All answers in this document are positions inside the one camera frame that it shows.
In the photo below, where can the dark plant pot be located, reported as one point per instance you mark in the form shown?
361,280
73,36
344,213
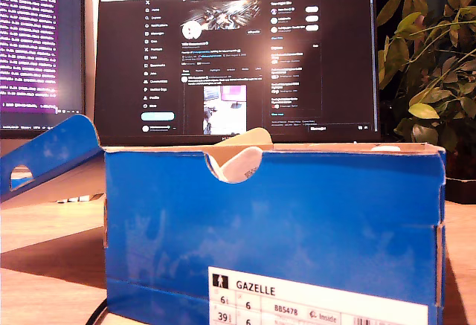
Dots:
461,191

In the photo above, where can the blue Adidas Gazelle shoebox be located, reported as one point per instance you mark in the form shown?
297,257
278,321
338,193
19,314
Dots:
260,228

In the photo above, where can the black Huawei monitor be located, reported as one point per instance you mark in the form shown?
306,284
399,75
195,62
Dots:
122,61

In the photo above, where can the green leafy houseplant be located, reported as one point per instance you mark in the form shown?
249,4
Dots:
424,111

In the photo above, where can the black monitor with purple terminal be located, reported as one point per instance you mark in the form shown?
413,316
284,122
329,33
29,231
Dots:
37,42

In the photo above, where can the white shoe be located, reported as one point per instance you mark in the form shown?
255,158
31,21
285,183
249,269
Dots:
241,165
385,148

